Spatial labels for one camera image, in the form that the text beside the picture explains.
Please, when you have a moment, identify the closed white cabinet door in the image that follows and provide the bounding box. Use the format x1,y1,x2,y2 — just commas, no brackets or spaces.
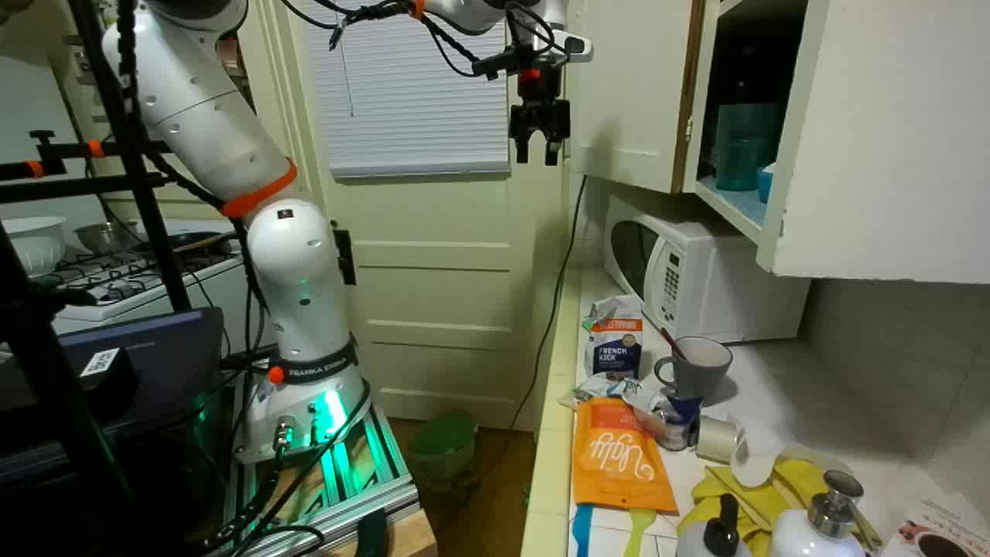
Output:
567,0,696,191

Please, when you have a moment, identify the orange snack bag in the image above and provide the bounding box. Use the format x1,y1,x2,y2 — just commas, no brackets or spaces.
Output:
573,401,678,515

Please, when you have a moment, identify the black pump bottle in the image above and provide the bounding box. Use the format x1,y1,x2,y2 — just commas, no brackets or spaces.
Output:
674,495,753,557

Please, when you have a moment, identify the white microwave oven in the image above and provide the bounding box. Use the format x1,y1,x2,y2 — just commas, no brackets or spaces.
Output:
602,200,811,344

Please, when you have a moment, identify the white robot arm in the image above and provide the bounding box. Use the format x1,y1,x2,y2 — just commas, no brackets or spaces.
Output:
103,0,574,464

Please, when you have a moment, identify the white blue carton box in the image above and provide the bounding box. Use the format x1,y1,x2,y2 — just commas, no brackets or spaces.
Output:
582,293,644,382

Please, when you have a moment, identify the green bucket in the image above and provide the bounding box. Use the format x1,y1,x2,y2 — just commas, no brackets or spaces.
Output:
407,413,476,490

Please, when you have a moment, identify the black metal stand frame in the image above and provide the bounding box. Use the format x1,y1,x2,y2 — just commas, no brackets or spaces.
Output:
0,0,196,557

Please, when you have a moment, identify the teal container in cabinet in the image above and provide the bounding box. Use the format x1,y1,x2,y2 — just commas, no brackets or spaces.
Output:
715,102,780,191

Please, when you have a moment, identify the open white cabinet door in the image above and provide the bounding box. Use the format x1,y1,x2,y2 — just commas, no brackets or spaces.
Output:
759,0,990,285

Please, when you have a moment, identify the yellow cloth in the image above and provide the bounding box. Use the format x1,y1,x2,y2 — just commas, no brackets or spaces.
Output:
678,457,827,557

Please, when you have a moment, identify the white roll of tape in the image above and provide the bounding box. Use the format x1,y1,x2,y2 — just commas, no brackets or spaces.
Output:
696,415,744,464

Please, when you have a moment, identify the small blue white container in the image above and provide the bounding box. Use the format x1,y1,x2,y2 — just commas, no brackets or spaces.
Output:
661,398,702,452

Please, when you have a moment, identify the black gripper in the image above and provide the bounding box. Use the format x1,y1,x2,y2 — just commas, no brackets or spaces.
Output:
510,70,570,167

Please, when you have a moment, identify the white red printed package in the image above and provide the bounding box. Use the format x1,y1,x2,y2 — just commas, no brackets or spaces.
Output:
877,501,990,557

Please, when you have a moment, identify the white soap dispenser bottle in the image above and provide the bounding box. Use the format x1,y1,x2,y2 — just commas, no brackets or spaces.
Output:
769,472,866,557

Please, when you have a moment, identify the grey ceramic mug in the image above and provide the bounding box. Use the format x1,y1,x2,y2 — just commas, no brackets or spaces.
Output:
652,339,732,401

